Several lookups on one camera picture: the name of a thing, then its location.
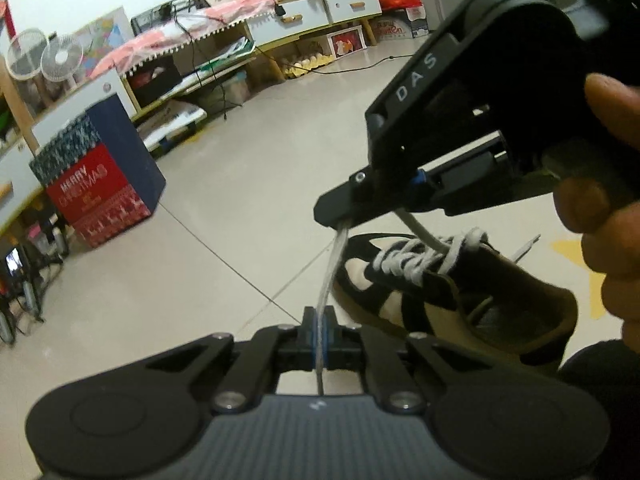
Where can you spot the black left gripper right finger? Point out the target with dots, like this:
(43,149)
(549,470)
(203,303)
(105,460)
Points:
(374,357)

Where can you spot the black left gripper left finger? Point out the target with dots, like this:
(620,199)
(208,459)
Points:
(257,364)

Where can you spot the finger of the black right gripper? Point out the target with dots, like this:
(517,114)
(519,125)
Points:
(453,189)

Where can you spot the black and beige sneaker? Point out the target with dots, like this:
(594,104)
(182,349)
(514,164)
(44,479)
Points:
(450,289)

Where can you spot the person's right hand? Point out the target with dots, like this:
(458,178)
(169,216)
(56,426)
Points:
(610,236)

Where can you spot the red blue Christmas gift box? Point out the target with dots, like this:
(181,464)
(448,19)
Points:
(99,174)

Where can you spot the long white wooden cabinet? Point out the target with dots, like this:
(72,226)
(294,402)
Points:
(302,36)

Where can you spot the pink fringed cloth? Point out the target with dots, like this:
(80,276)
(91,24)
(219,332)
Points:
(181,31)

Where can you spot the colourful world map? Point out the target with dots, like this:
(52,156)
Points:
(102,36)

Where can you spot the white desk fan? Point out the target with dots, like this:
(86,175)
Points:
(23,59)
(61,60)

